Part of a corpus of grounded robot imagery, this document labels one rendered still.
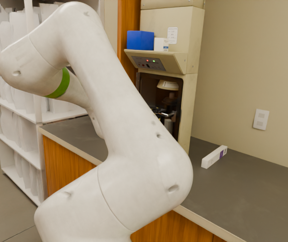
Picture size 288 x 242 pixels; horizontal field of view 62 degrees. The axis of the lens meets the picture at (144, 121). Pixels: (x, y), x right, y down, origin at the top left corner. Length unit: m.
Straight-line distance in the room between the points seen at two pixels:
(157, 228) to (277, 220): 0.50
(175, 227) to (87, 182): 0.76
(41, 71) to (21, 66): 0.04
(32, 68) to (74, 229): 0.38
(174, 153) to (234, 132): 1.23
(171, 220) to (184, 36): 0.83
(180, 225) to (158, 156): 0.75
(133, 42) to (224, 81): 0.63
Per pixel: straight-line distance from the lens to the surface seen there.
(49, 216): 0.43
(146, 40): 1.25
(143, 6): 1.37
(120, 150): 0.39
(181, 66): 1.14
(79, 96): 0.85
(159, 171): 0.36
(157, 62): 1.19
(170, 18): 1.25
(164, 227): 1.17
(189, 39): 1.18
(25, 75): 0.64
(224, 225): 0.96
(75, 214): 0.41
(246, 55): 1.52
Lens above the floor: 1.53
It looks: 18 degrees down
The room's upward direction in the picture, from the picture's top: 3 degrees clockwise
